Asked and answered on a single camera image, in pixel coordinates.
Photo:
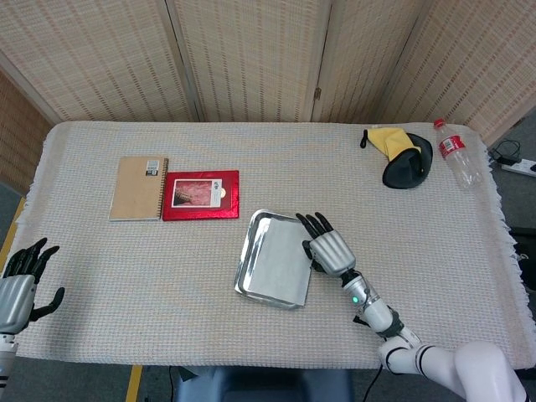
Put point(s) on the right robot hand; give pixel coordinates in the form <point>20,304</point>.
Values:
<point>331,251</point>

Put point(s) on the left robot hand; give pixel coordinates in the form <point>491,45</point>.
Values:
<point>14,297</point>

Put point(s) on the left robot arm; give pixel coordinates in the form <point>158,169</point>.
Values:
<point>6,356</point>

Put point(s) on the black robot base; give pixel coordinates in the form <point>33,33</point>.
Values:
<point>259,385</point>

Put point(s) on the silver metal tray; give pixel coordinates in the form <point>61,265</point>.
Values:
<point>247,268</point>

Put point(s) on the dark earmuff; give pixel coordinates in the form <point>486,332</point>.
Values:
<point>402,171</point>

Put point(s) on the white woven tablecloth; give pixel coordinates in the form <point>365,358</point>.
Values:
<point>125,285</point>

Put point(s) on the yellow cloth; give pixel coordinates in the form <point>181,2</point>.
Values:
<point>395,142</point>

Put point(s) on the red glossy book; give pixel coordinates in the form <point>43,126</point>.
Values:
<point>201,211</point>

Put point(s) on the brass screen hinge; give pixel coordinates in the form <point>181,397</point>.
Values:
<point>317,94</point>

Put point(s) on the woven folding screen panel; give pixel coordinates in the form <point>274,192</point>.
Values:
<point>96,54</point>
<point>360,63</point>
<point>255,54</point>
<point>473,63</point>
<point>17,138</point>

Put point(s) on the clear bottle red label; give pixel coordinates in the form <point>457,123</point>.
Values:
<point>454,151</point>

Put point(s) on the kraft spiral notebook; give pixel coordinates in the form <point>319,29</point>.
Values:
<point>134,188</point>

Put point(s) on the white power strip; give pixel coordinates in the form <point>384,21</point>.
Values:
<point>519,166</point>

